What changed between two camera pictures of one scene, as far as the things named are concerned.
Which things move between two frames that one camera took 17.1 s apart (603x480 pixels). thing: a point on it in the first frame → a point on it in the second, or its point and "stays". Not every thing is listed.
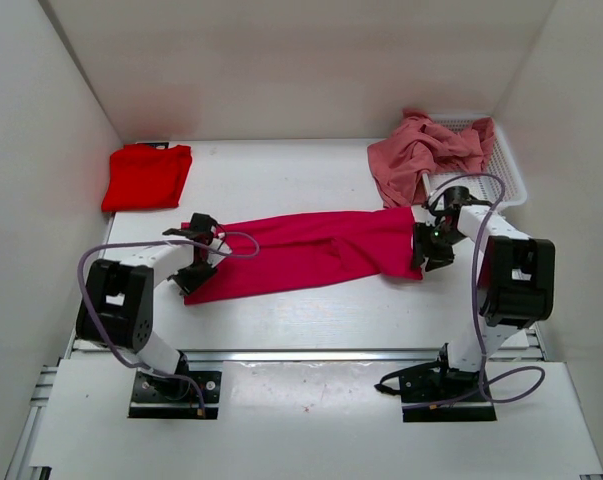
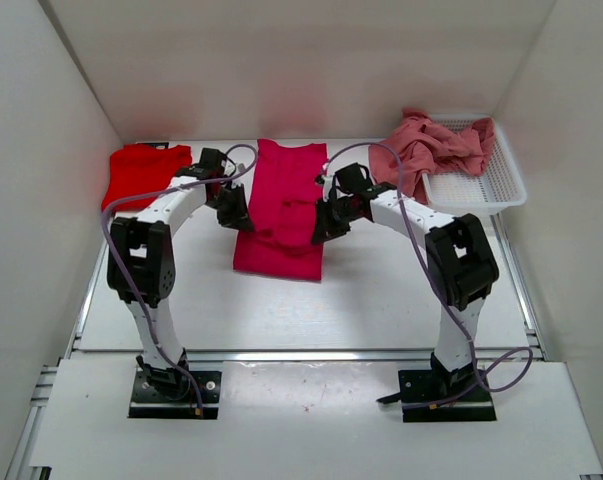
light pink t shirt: (421, 145) stays
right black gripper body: (432, 245) → (328, 220)
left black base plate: (174, 396) stays
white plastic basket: (498, 182) stays
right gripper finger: (418, 247) → (322, 213)
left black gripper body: (186, 274) → (227, 206)
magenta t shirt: (305, 253) → (286, 192)
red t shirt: (144, 178) stays
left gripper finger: (198, 280) → (246, 224)
